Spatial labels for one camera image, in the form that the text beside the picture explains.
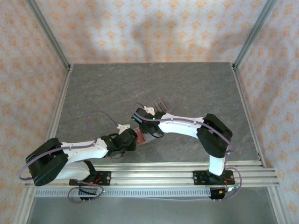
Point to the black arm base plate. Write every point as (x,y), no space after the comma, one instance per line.
(198,178)
(106,178)

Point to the aluminium table edge rail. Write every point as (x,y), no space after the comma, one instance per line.
(163,164)

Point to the grey metal sheet panel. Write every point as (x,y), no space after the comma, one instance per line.
(151,211)

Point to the aluminium frame bar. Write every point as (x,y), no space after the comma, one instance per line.
(24,207)
(278,207)

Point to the black electronics module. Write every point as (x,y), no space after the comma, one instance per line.
(87,192)
(216,193)

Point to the red credit card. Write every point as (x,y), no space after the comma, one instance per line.
(140,137)

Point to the aluminium table side rail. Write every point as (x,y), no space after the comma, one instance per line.
(245,105)
(61,98)

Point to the clear acrylic card stand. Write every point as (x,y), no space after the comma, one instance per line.
(163,105)

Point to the grey card holder wallet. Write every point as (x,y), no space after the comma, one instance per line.
(149,140)

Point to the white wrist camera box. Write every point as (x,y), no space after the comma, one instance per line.
(123,127)
(149,110)

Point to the aluminium frame post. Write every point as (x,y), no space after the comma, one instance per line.
(49,32)
(254,32)

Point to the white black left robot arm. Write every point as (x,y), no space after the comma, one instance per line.
(81,151)

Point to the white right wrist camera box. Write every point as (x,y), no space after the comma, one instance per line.
(149,110)

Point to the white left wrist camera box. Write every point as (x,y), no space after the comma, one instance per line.
(123,127)

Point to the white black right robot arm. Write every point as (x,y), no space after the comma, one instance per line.
(182,127)

